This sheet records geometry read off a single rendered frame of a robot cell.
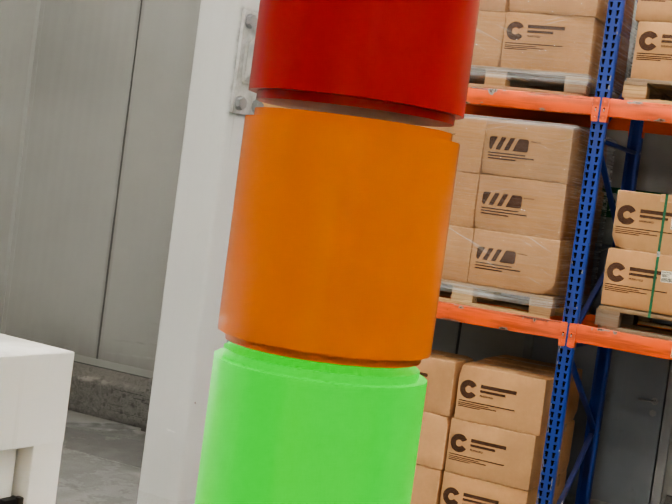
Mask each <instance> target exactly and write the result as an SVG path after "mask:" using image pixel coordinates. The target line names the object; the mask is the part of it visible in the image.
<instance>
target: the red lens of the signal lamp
mask: <svg viewBox="0 0 672 504"><path fill-rule="evenodd" d="M479 6H480V0H260V4H259V12H258V19H257V27H256V35H255V43H254V50H253V58H252V66H251V73H250V81H249V89H248V90H249V91H252V92H254V93H257V95H256V100H257V101H260V102H263V103H267V104H271V105H275V106H280V107H285V108H290V109H299V110H308V111H317V112H326V113H334V114H342V115H350V116H357V117H365V118H372V119H379V120H385V121H392V122H398V123H404V124H410V125H417V126H430V127H452V126H454V122H455V120H460V119H464V114H465V107H466V100H467V92H468V85H469V78H470V71H471V64H472V56H473V49H474V42H475V35H476V28H477V20H478V13H479Z"/></svg>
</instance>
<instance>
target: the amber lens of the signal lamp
mask: <svg viewBox="0 0 672 504"><path fill-rule="evenodd" d="M452 136H453V135H452V134H451V133H448V132H445V131H441V130H436V129H432V128H427V127H421V126H416V125H410V124H404V123H398V122H392V121H385V120H379V119H372V118H365V117H357V116H350V115H342V114H334V113H326V112H317V111H308V110H299V109H288V108H275V107H255V110H254V115H245V119H244V127H243V135H242V143H241V150H240V158H239V166H238V173H237V181H236V189H235V196H234V204H233V212H232V220H231V227H230V235H229V243H228V250H227V258H226V266H225V273H224V281H223V289H222V296H221V304H220V312H219V320H218V330H220V331H222V332H224V333H225V339H227V340H228V341H230V342H232V343H234V344H237V345H240V346H243V347H245V348H249V349H253V350H257V351H261V352H265V353H269V354H274V355H279V356H284V357H289V358H295V359H301V360H308V361H314V362H321V363H329V364H338V365H346V366H359V367H371V368H407V367H413V366H418V365H419V364H420V363H421V360H422V359H427V358H429V357H430V356H431V351H432V344H433V337H434V330H435V322H436V315H437V308H438V301H439V294H440V286H441V279H442V272H443V265H444V258H445V250H446V243H447V236H448V229H449V222H450V215H451V207H452V200H453V193H454V186H455V179H456V171H457V164H458V157H459V150H460V144H459V143H456V142H452Z"/></svg>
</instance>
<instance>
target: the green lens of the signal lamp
mask: <svg viewBox="0 0 672 504"><path fill-rule="evenodd" d="M426 387H427V380H426V379H425V378H424V377H423V376H422V375H420V370H419V369H418V368H417V367H415V366H413V367H407V368H371V367H359V366H346V365H338V364H329V363H321V362H314V361H308V360H301V359H295V358H289V357H284V356H279V355H274V354H269V353H265V352H261V351H257V350H253V349H249V348H245V347H243V346H240V345H237V344H234V343H232V342H230V341H229V342H227V343H225V344H224V348H220V349H218V350H216V351H214V358H213V366H212V373H211V381H210V389H209V397H208V404H207V412H206V420H205V427H204V435H203V443H202V450H201V458H200V466H199V474H198V481H197V489H196V497H195V504H410V502H411V495H412V488H413V480H414V473H415V466H416V459H417V452H418V445H419V437H420V430H421V423H422V416H423V409H424V401H425V394H426Z"/></svg>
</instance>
